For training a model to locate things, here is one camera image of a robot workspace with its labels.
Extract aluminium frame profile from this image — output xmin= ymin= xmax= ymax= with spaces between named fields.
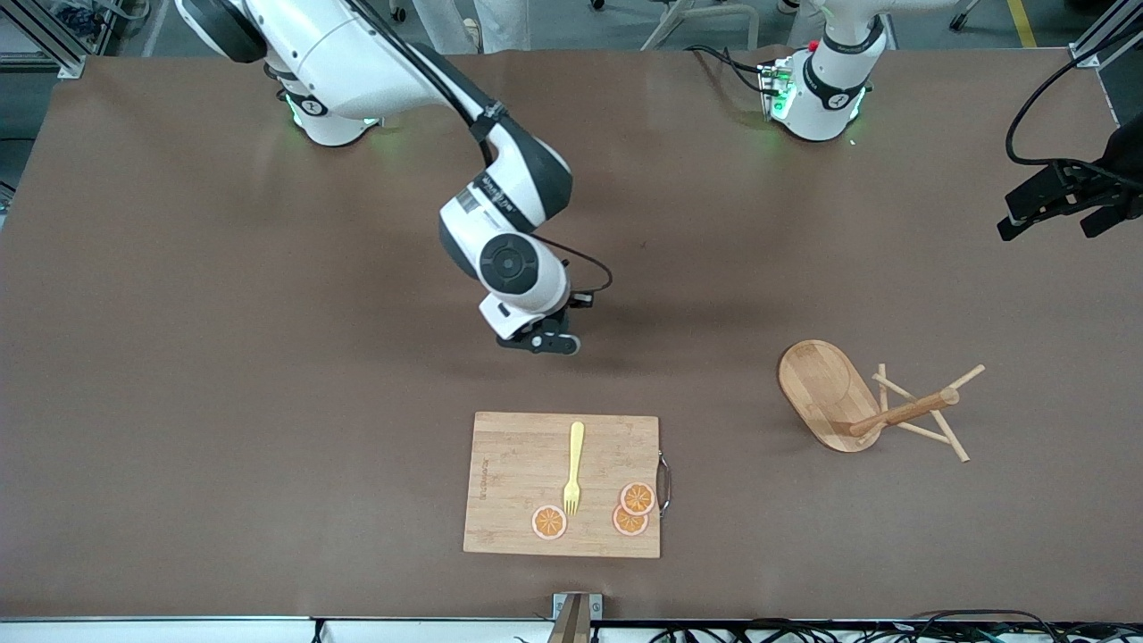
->
xmin=1067 ymin=13 xmax=1143 ymax=69
xmin=0 ymin=0 xmax=90 ymax=79

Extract aluminium camera mount profile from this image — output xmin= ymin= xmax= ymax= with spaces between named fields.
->
xmin=545 ymin=597 xmax=592 ymax=643

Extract black cable bundle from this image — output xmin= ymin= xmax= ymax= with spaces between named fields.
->
xmin=647 ymin=610 xmax=1143 ymax=643

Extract yellow plastic fork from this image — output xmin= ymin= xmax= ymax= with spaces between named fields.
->
xmin=562 ymin=421 xmax=587 ymax=517

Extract wooden cup rack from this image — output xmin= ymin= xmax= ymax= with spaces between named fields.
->
xmin=777 ymin=339 xmax=987 ymax=463

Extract grey metal mount bracket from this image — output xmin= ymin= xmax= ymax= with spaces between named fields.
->
xmin=552 ymin=592 xmax=604 ymax=621

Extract bamboo cutting board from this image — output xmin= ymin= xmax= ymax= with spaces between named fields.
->
xmin=463 ymin=411 xmax=662 ymax=560

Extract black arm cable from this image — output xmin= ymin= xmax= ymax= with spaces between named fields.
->
xmin=344 ymin=0 xmax=616 ymax=310
xmin=1005 ymin=36 xmax=1143 ymax=172

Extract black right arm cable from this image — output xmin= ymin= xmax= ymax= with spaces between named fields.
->
xmin=344 ymin=0 xmax=616 ymax=310

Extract black left base cable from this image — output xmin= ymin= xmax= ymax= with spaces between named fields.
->
xmin=692 ymin=45 xmax=771 ymax=95

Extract person in white trousers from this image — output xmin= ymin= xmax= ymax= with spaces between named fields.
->
xmin=411 ymin=0 xmax=533 ymax=54

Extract grey metal stand legs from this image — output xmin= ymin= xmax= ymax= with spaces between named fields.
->
xmin=638 ymin=0 xmax=762 ymax=52

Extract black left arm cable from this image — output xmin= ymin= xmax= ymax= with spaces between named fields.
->
xmin=1005 ymin=36 xmax=1143 ymax=172

